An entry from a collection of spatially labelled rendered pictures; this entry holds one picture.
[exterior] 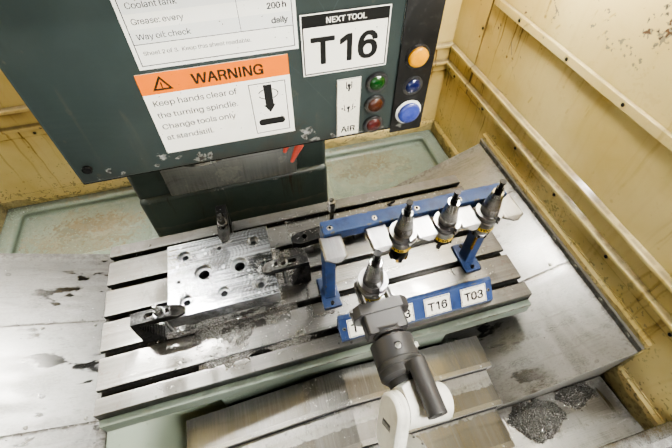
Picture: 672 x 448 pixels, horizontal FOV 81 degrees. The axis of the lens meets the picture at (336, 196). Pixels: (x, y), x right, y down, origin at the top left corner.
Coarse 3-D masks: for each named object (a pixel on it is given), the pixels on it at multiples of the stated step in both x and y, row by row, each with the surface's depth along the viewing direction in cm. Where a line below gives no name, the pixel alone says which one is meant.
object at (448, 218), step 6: (450, 198) 88; (450, 204) 87; (456, 204) 87; (444, 210) 89; (450, 210) 88; (456, 210) 88; (438, 216) 93; (444, 216) 90; (450, 216) 89; (456, 216) 89; (444, 222) 91; (450, 222) 90; (456, 222) 91
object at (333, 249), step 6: (324, 240) 90; (330, 240) 90; (336, 240) 90; (342, 240) 90; (324, 246) 89; (330, 246) 89; (336, 246) 89; (342, 246) 89; (324, 252) 88; (330, 252) 88; (336, 252) 88; (342, 252) 88; (324, 258) 87; (330, 258) 87; (336, 258) 87; (342, 258) 87
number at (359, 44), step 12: (372, 24) 42; (336, 36) 42; (348, 36) 42; (360, 36) 43; (372, 36) 43; (336, 48) 43; (348, 48) 43; (360, 48) 44; (372, 48) 44; (336, 60) 44; (348, 60) 45; (360, 60) 45; (372, 60) 45
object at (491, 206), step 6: (492, 192) 90; (486, 198) 92; (492, 198) 90; (498, 198) 89; (486, 204) 92; (492, 204) 91; (498, 204) 90; (480, 210) 94; (486, 210) 92; (492, 210) 92; (498, 210) 92; (486, 216) 93; (492, 216) 93
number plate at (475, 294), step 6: (468, 288) 111; (474, 288) 111; (480, 288) 112; (462, 294) 111; (468, 294) 111; (474, 294) 111; (480, 294) 112; (462, 300) 111; (468, 300) 111; (474, 300) 112; (480, 300) 112; (462, 306) 111
